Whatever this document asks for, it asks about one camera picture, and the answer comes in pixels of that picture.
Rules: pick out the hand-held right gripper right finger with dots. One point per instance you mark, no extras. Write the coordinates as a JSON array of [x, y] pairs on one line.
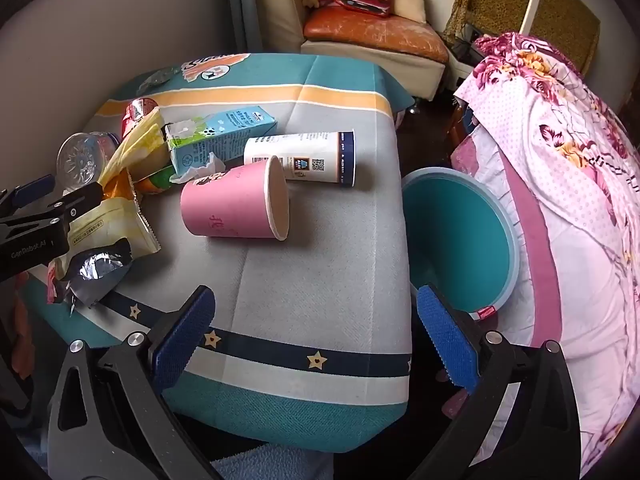
[[447, 335]]

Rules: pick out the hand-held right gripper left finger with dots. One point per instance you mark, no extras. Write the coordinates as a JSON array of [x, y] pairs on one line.
[[185, 330]]

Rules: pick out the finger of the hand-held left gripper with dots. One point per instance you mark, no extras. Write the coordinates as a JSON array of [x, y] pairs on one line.
[[32, 192], [75, 205]]

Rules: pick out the cream yellow snack packet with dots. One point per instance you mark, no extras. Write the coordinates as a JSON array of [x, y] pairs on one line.
[[115, 225]]

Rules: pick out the clear plastic bottle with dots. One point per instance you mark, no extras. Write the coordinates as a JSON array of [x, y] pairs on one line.
[[80, 160]]

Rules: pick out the yellow snack bag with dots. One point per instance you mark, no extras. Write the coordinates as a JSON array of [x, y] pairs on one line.
[[135, 145]]

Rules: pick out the teal round bin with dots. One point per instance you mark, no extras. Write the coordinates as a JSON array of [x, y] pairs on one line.
[[460, 230]]

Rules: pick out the red soda can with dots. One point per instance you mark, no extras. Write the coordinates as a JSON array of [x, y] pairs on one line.
[[137, 110]]

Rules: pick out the blue milk carton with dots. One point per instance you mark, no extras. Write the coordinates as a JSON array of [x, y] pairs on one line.
[[220, 135]]

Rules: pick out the white cylindrical paper container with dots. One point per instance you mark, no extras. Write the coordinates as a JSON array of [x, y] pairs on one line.
[[310, 152]]

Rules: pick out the pink slipper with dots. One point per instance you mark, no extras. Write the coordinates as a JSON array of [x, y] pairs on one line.
[[455, 405]]

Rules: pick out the pink floral bed quilt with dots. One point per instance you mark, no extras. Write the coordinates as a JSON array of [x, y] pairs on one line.
[[550, 310]]

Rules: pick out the striped teal grey tablecloth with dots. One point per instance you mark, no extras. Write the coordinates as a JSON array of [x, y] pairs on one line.
[[325, 260]]

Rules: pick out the clear plastic wrapper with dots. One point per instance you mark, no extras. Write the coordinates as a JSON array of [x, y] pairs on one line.
[[155, 79]]

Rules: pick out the light blue cloth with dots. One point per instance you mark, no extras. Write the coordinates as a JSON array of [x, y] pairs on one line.
[[280, 467]]

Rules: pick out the grey-blue curtain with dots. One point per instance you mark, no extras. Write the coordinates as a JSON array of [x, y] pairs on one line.
[[240, 5]]

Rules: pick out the cream leather sofa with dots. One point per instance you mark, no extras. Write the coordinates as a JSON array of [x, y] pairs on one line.
[[280, 5]]

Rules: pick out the orange seat cushion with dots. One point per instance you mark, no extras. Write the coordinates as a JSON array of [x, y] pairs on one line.
[[370, 35]]

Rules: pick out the cream pillow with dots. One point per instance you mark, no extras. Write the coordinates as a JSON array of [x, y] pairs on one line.
[[410, 2]]

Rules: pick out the wooden bed frame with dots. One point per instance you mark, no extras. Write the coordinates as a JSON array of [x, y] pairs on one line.
[[457, 130]]

